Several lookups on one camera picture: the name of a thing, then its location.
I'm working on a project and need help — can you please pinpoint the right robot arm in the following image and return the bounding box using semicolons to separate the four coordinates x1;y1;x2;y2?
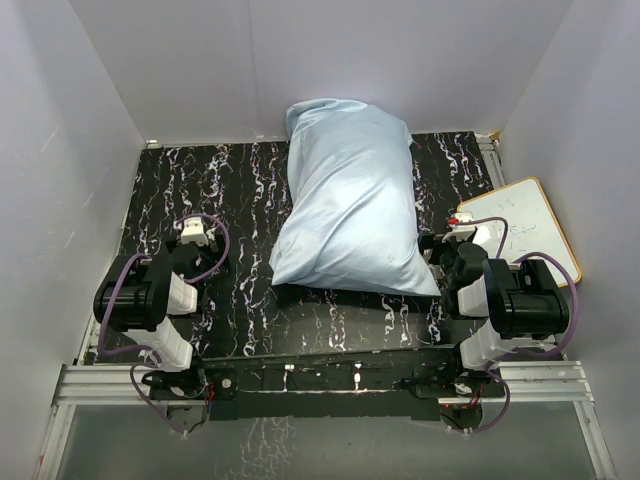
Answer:
418;234;579;397

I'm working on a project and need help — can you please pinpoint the light blue pillowcase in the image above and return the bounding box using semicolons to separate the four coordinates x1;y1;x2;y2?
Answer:
269;98;440;297

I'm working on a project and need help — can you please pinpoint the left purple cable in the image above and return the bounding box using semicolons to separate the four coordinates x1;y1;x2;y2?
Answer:
97;212;231;436

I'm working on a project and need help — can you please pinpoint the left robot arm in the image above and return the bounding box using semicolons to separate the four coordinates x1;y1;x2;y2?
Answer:
93;234;229;399

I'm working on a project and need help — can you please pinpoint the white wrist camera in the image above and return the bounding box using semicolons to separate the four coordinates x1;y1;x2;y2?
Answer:
179;217;209;247
441;212;492;243

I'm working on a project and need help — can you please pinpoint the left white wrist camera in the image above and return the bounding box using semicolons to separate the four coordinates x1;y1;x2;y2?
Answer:
179;217;209;247

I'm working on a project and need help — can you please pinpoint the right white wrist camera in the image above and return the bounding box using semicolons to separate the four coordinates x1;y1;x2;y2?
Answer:
441;212;492;243

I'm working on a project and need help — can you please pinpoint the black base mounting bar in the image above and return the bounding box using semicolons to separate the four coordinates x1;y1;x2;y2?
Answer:
142;349;505;421

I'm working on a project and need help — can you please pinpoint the aluminium frame rail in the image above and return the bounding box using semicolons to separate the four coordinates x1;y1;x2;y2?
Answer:
34;360;617;480

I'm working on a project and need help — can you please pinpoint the small whiteboard wooden frame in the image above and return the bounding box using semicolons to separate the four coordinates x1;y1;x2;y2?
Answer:
457;177;582;283

